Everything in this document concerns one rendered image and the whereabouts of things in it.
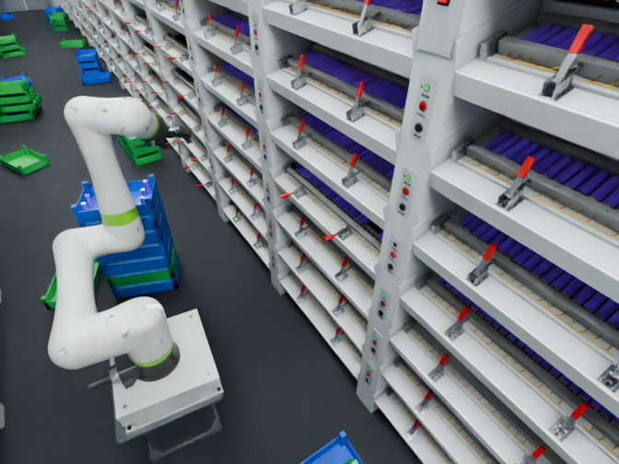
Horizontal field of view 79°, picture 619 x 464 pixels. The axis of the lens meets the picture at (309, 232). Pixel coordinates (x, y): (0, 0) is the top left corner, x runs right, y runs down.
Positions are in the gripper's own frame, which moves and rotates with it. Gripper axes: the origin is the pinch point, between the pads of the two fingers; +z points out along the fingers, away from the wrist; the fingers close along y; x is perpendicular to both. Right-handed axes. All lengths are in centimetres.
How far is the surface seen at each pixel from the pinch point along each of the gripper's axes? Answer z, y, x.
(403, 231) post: -54, 64, -50
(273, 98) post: -15.8, 40.6, 1.3
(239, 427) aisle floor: -7, -2, -110
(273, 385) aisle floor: 7, 11, -103
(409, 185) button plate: -61, 66, -39
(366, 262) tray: -34, 56, -58
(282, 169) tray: 2.2, 36.7, -20.2
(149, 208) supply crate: 14.6, -22.5, -20.3
